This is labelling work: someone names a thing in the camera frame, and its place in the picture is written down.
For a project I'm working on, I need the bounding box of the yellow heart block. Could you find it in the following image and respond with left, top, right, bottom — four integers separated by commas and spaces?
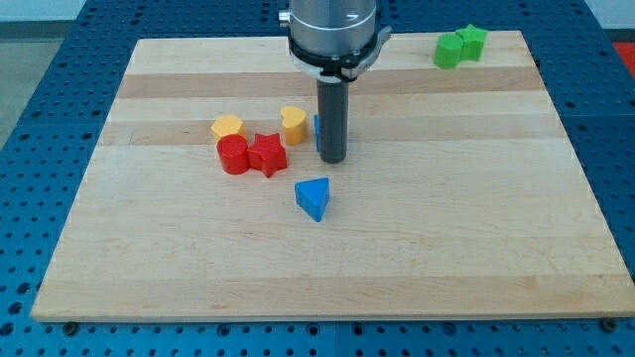
280, 106, 308, 146

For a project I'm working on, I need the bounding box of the yellow hexagon block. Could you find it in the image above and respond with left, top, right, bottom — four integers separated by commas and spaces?
210, 114, 247, 143

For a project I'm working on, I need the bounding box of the red star block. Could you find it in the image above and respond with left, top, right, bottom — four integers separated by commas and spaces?
247, 133, 288, 178

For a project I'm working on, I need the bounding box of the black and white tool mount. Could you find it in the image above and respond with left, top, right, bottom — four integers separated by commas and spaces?
288, 27, 392, 82

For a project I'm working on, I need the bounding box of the green cylinder block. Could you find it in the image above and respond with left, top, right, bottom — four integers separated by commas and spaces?
434, 34, 463, 69

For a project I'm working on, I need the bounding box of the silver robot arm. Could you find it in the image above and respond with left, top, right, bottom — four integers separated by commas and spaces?
278, 0, 392, 164

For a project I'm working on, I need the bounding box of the blue cube block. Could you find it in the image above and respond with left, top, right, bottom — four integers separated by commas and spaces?
314, 114, 320, 153

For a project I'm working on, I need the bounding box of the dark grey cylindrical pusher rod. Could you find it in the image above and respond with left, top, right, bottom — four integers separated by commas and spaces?
317, 80, 348, 164

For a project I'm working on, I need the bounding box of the blue triangle block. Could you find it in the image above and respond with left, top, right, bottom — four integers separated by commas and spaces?
294, 178, 329, 222

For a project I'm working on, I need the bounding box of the green star block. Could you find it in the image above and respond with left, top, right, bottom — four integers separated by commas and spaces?
455, 24, 488, 61

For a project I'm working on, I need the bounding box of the red cylinder block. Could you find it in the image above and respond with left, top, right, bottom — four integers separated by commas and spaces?
216, 134, 251, 175

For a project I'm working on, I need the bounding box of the light wooden board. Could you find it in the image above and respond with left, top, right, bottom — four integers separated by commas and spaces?
31, 31, 634, 322

